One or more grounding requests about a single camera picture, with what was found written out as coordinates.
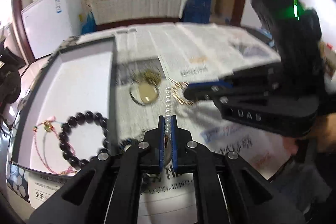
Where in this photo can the gold ring bangles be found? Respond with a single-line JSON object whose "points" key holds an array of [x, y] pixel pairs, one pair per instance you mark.
{"points": [[177, 91]]}

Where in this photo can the white chest freezer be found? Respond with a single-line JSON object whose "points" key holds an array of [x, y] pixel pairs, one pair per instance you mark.
{"points": [[48, 23]]}

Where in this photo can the newspaper sheets on table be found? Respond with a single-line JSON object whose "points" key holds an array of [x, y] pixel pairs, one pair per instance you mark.
{"points": [[125, 76]]}

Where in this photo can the grey cardboard box tray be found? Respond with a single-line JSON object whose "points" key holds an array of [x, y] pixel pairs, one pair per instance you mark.
{"points": [[77, 81]]}

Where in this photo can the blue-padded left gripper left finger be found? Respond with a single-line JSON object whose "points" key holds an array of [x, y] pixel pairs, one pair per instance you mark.
{"points": [[108, 188]]}

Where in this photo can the blue plastic bag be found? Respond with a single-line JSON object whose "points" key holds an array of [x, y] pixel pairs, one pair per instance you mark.
{"points": [[89, 26]]}

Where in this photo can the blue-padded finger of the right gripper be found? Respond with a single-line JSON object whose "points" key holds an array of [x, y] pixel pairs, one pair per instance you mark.
{"points": [[207, 90]]}

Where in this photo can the white covered side table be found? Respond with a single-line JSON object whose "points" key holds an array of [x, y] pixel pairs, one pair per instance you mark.
{"points": [[117, 13]]}

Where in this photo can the floral black tablecloth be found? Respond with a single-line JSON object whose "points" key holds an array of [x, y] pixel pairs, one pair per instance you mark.
{"points": [[17, 177]]}

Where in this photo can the person's right hand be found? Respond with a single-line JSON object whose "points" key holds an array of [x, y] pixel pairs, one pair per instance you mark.
{"points": [[321, 137]]}

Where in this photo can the blue plastic crate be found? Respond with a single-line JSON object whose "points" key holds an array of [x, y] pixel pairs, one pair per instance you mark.
{"points": [[197, 11]]}

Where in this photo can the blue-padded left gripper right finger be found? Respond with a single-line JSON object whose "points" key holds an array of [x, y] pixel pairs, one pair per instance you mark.
{"points": [[227, 188]]}

